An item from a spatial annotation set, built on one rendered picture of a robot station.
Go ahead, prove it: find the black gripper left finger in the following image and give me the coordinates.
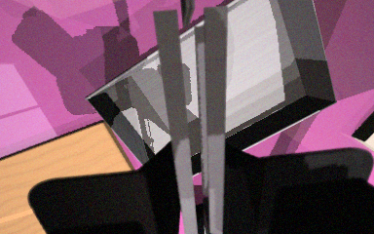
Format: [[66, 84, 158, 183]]
[[27, 141, 181, 234]]

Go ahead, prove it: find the white flat rectangular slab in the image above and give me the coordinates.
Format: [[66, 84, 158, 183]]
[[352, 112, 374, 151]]

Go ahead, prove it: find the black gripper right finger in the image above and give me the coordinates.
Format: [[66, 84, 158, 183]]
[[223, 142, 374, 234]]

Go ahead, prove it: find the light wooden cutting board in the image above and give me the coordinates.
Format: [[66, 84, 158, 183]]
[[0, 120, 134, 234]]

